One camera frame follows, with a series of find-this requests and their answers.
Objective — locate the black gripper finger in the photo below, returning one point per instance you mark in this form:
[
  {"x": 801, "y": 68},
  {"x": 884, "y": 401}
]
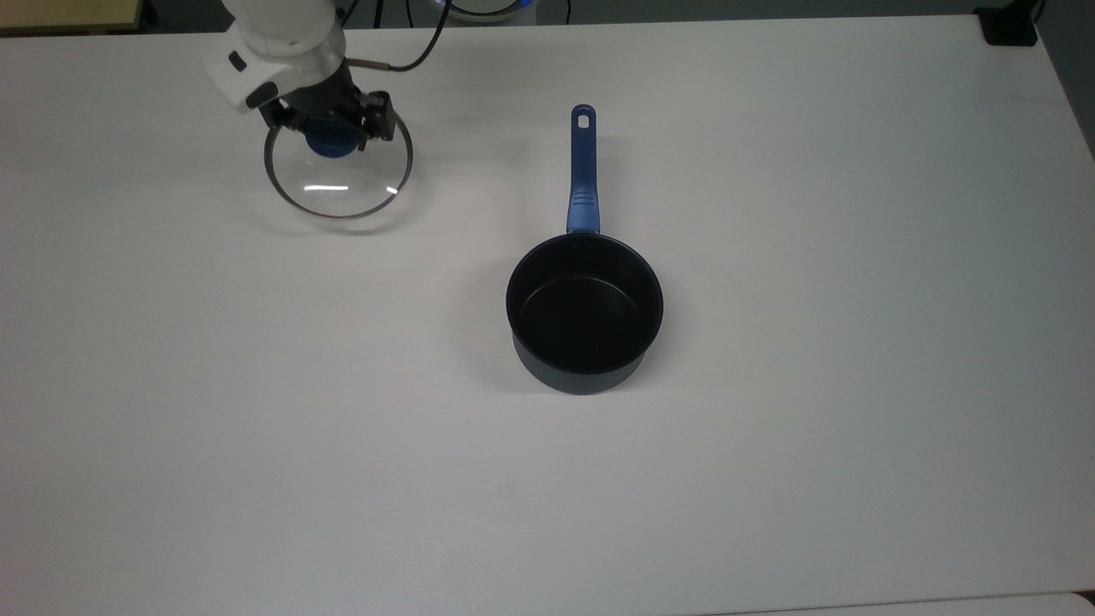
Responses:
[
  {"x": 283, "y": 115},
  {"x": 380, "y": 115}
]

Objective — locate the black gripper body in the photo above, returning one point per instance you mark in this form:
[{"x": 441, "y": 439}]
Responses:
[{"x": 329, "y": 101}]

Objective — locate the glass lid with blue knob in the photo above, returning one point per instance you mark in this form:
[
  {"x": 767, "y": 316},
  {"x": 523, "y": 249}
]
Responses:
[{"x": 342, "y": 184}]

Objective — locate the white and blue robot base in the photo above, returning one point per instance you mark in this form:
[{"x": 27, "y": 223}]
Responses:
[{"x": 492, "y": 8}]

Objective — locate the light wooden table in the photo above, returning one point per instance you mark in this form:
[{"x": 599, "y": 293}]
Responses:
[{"x": 68, "y": 12}]

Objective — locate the black table clamp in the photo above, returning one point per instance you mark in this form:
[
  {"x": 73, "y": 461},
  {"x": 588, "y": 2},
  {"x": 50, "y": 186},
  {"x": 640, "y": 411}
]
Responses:
[{"x": 1009, "y": 27}]

